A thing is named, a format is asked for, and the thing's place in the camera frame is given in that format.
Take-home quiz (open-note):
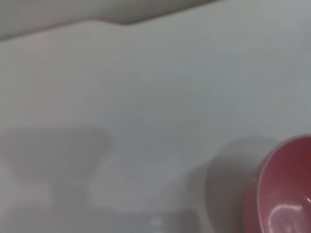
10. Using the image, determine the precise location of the pink bowl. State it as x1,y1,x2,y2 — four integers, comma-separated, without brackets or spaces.
242,134,311,233

